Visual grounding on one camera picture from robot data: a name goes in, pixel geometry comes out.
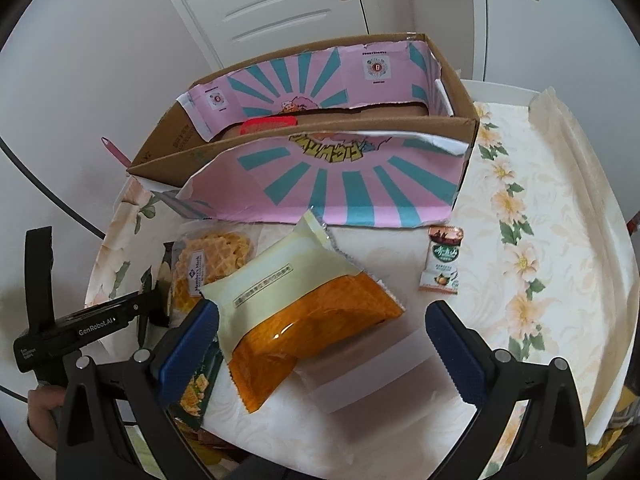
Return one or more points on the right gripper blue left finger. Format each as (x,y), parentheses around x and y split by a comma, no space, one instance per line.
(181,351)

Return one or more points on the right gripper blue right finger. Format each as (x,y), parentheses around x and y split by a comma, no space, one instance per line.
(461,350)

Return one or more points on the dark green flower snack pack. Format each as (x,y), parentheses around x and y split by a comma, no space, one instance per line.
(192,406)

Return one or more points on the translucent white brown packet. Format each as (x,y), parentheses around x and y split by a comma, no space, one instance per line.
(351,371)

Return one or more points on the waffle cookie clear bag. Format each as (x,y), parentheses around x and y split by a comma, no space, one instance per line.
(204,252)

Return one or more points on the yellow orange snack bag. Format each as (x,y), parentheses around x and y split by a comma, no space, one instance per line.
(294,300)

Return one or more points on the person's left hand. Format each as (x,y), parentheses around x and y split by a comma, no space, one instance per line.
(42,402)

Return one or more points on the pink rod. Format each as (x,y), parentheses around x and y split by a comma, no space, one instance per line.
(116,152)

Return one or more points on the pink lined cardboard box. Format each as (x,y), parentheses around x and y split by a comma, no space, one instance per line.
(384,136)

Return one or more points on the red snack pack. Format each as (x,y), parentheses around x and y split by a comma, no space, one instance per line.
(260,124)

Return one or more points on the white door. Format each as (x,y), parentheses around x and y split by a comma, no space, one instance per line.
(229,31)

